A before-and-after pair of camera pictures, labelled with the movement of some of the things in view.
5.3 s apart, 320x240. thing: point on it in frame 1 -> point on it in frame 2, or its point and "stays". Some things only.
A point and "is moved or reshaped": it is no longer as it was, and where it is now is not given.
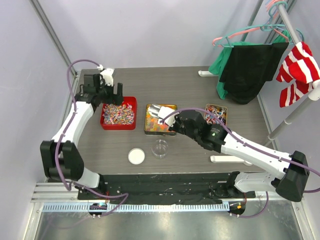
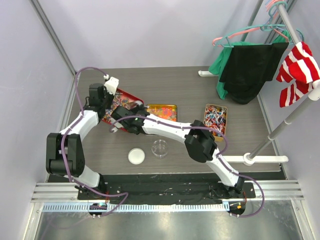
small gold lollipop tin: x=219 y=111 stays
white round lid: x=136 y=156 stays
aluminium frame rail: x=64 y=197 stays
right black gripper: x=174 y=126 -> x=136 y=112
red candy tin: x=123 y=117 is moved or reshaped
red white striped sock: x=300 y=65 stays
